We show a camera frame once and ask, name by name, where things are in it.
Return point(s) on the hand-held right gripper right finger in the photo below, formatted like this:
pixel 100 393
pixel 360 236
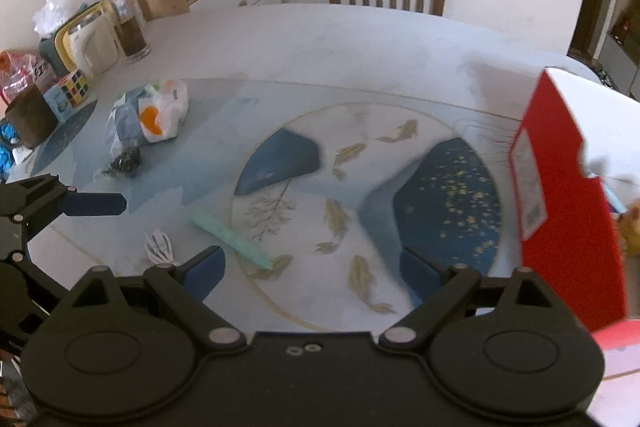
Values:
pixel 417 274

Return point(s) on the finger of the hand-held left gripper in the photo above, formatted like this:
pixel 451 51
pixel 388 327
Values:
pixel 95 204
pixel 35 277

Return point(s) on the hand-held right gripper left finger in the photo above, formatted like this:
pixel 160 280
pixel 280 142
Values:
pixel 207 269

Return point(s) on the mint green pen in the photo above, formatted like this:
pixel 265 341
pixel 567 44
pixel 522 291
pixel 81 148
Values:
pixel 227 237

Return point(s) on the clear bag of dark bits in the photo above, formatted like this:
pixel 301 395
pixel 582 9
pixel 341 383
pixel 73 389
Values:
pixel 124 163

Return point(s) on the white hair claw clip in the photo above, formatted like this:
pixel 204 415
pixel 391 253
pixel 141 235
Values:
pixel 160 248

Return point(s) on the white plastic bag orange print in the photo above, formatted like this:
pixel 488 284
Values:
pixel 160 107

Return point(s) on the red cardboard box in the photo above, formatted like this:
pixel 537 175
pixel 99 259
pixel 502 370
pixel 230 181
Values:
pixel 560 207

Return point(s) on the white stone desktop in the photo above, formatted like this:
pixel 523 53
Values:
pixel 350 52

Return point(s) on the dark blue round mat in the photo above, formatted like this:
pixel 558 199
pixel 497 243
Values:
pixel 65 137

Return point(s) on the brown mug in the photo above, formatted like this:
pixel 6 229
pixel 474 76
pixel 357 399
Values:
pixel 30 122

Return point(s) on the light blue box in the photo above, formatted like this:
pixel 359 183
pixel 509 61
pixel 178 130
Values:
pixel 55 104

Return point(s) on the colourful puzzle cube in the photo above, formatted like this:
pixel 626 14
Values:
pixel 75 88

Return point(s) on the fish print glass turntable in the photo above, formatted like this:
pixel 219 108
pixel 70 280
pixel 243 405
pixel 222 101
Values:
pixel 350 167

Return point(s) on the pink plastic bag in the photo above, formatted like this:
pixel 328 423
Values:
pixel 17 74

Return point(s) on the white kettle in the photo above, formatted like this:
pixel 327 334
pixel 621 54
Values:
pixel 92 47

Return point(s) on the yellow rimmed dark tray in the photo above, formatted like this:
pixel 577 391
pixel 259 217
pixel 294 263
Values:
pixel 52 44

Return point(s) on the glass jar with white lid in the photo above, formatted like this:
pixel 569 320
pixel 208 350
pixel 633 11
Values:
pixel 131 34

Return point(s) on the crumpled clear plastic bag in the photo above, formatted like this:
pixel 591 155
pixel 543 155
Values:
pixel 50 14

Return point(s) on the open cardboard box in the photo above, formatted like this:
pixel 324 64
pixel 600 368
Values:
pixel 162 7

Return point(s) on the low grey cabinet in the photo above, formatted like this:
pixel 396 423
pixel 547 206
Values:
pixel 620 57

